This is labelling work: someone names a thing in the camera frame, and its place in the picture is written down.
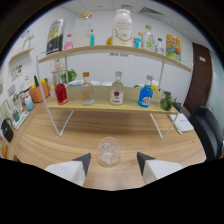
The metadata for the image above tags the white notebook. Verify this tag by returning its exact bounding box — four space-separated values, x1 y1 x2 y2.
168 113 195 134

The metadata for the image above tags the white figurine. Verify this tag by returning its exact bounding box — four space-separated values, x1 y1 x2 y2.
21 31 34 51

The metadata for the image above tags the black chair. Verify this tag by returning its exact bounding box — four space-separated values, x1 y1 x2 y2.
188 104 224 161

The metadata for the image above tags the large white milk bottle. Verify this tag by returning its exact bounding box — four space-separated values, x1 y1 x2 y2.
111 8 134 48

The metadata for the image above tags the small clear water bottle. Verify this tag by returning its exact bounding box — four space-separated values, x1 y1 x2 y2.
155 37 166 56

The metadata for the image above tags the clear bottle red apple label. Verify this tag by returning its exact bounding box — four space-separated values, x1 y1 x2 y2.
109 70 125 106

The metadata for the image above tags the green glass jar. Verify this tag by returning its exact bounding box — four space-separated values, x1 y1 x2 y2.
159 91 176 112

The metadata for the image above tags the green potted plant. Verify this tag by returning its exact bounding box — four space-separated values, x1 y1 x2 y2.
60 68 78 84

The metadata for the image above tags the tall black and yellow can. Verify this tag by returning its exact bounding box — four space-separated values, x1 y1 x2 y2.
45 18 67 56

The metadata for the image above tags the orange storage basket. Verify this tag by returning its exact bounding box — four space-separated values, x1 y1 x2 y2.
29 81 51 104

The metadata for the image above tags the blue liquid bottle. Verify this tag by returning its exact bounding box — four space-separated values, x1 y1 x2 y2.
137 74 154 109

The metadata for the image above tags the ceiling air vent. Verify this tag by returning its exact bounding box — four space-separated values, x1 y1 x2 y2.
139 6 164 16

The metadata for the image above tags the small clear bottle orange cap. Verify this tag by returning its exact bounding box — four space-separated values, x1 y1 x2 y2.
80 71 95 106

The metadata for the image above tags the orange box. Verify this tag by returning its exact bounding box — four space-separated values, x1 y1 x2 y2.
0 139 8 159

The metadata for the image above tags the red liquid glass bottle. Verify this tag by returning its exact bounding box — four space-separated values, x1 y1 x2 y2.
54 73 69 106

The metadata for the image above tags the grey wall socket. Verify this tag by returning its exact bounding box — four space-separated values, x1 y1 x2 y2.
7 84 17 98

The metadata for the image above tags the yellow snack can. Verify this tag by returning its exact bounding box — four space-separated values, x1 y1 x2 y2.
165 34 183 63

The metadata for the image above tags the wooden wall shelf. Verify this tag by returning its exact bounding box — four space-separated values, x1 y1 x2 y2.
8 47 36 64

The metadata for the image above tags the small pink bottle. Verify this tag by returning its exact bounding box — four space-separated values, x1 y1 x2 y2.
63 33 75 51

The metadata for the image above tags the bowl with blue rim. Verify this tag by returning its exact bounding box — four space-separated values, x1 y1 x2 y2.
68 79 85 88

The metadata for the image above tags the small teal bottle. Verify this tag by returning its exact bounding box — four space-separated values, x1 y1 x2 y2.
89 28 96 47

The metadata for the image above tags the small blue carton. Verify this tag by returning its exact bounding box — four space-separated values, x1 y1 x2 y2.
133 32 144 49

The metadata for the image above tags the clear glass with ice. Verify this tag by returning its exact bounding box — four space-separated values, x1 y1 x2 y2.
96 136 121 168

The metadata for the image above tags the white kitchen scale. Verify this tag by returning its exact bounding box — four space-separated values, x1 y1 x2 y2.
11 110 30 130

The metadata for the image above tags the white and blue small bottle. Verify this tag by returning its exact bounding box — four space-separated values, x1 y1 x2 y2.
24 95 35 112

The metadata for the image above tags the clear bottle green cap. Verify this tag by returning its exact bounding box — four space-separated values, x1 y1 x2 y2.
142 24 156 52

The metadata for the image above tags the two-tier wood and white rack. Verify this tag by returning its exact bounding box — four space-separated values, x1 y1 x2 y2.
35 44 194 140

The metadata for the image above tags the green cup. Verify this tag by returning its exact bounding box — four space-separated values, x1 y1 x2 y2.
11 109 21 123

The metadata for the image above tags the black cylindrical handle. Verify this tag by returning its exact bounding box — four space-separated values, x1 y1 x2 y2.
173 101 185 114

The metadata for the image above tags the black kettle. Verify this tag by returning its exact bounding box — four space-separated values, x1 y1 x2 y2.
0 117 15 143

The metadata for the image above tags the brown door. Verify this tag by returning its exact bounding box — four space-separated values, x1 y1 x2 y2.
183 42 213 114

